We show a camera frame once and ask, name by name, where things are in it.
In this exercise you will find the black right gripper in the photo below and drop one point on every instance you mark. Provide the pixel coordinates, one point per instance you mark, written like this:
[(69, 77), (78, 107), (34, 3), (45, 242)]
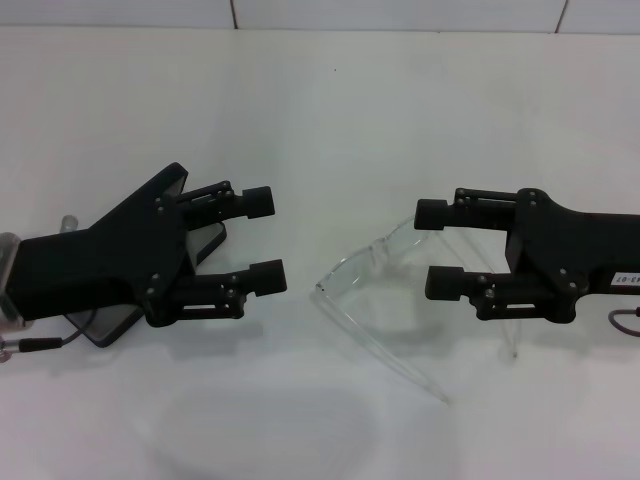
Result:
[(560, 255)]

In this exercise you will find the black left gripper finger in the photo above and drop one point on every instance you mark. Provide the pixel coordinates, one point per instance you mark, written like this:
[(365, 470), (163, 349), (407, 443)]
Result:
[(267, 280), (257, 202)]

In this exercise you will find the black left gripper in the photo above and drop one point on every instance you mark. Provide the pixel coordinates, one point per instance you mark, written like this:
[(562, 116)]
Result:
[(100, 270)]

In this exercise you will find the clear white glasses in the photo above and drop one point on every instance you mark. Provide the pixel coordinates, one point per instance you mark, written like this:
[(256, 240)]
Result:
[(375, 244)]

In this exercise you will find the black glasses case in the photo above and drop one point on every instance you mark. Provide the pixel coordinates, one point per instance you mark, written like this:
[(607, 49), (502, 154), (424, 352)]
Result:
[(202, 245)]

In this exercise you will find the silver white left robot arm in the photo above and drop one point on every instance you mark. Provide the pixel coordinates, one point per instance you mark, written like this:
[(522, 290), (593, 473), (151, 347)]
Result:
[(7, 280)]

